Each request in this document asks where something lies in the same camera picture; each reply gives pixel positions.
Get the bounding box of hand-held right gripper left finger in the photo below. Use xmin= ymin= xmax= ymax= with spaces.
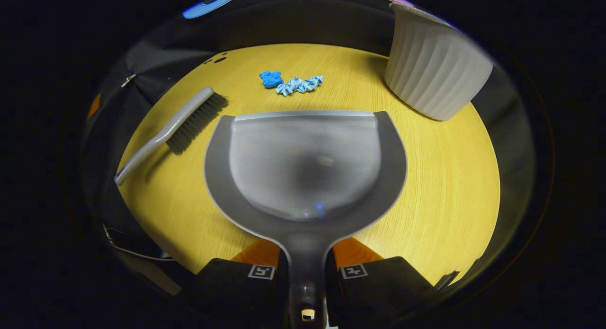
xmin=192 ymin=238 xmax=289 ymax=329

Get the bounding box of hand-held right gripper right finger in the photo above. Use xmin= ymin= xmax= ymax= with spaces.
xmin=326 ymin=237 xmax=438 ymax=327

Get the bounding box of small grey broom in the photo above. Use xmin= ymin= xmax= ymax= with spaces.
xmin=114 ymin=87 xmax=229 ymax=187

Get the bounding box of grey dustpan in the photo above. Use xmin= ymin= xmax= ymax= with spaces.
xmin=204 ymin=110 xmax=409 ymax=329

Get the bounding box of dark blue paper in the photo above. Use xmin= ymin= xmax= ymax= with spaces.
xmin=259 ymin=71 xmax=284 ymax=89

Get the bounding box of light blue paper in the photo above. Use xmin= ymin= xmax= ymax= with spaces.
xmin=276 ymin=75 xmax=325 ymax=97

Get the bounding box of white ribbed garbage bin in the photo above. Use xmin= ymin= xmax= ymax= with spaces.
xmin=384 ymin=2 xmax=494 ymax=121

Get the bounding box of thin grey cable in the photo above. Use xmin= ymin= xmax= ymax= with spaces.
xmin=103 ymin=225 xmax=173 ymax=262

